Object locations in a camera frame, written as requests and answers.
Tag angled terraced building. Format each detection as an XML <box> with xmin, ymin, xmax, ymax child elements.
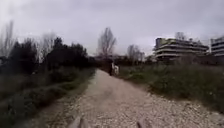
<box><xmin>153</xmin><ymin>37</ymin><xmax>211</xmax><ymax>62</ymax></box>

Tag tall bare tree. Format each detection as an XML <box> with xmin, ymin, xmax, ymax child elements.
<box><xmin>96</xmin><ymin>26</ymin><xmax>118</xmax><ymax>65</ymax></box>

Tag group of bare trees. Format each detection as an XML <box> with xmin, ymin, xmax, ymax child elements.
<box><xmin>126</xmin><ymin>43</ymin><xmax>147</xmax><ymax>65</ymax></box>

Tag person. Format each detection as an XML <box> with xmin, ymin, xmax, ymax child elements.
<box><xmin>108</xmin><ymin>61</ymin><xmax>115</xmax><ymax>77</ymax></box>
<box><xmin>114</xmin><ymin>64</ymin><xmax>120</xmax><ymax>76</ymax></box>

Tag thin bare trees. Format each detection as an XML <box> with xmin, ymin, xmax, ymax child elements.
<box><xmin>0</xmin><ymin>19</ymin><xmax>16</xmax><ymax>58</ymax></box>

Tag dark evergreen bushes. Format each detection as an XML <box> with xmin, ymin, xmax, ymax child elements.
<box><xmin>0</xmin><ymin>36</ymin><xmax>98</xmax><ymax>76</ymax></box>

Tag pale gravel path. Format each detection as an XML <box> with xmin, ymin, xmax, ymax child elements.
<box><xmin>19</xmin><ymin>68</ymin><xmax>224</xmax><ymax>128</ymax></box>

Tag grass verge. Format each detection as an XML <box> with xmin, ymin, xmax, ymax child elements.
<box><xmin>0</xmin><ymin>66</ymin><xmax>98</xmax><ymax>128</ymax></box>
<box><xmin>116</xmin><ymin>60</ymin><xmax>224</xmax><ymax>115</ymax></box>

